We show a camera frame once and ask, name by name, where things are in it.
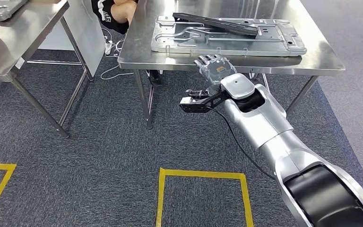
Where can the black plastic frame part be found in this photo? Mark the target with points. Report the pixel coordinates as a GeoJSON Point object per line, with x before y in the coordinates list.
{"type": "Point", "coordinates": [219, 23]}

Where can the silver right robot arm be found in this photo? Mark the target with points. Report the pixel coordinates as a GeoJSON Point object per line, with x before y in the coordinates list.
{"type": "Point", "coordinates": [263, 125]}

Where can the steel workbench table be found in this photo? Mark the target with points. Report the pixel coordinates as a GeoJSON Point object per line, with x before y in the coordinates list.
{"type": "Point", "coordinates": [131, 53]}

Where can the yellow floor tape square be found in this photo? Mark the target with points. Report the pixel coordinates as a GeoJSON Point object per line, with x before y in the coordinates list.
{"type": "Point", "coordinates": [200, 174]}

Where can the white power strip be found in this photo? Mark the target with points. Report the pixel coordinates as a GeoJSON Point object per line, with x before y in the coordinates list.
{"type": "Point", "coordinates": [108, 47]}

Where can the grey panel board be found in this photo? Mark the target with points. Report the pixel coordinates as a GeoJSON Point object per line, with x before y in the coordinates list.
{"type": "Point", "coordinates": [87, 31]}

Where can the person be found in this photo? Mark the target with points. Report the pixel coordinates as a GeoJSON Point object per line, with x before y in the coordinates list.
{"type": "Point", "coordinates": [106, 12]}

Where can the white label sticker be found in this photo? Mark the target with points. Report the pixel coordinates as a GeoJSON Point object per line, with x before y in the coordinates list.
{"type": "Point", "coordinates": [19, 63]}

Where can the steel side table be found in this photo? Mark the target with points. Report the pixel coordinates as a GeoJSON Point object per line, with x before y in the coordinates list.
{"type": "Point", "coordinates": [12, 40]}

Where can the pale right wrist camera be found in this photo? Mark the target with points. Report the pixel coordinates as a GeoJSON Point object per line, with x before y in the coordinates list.
{"type": "Point", "coordinates": [187, 100]}

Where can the black camera bracket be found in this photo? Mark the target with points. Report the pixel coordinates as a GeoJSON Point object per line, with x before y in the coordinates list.
{"type": "Point", "coordinates": [200, 106]}

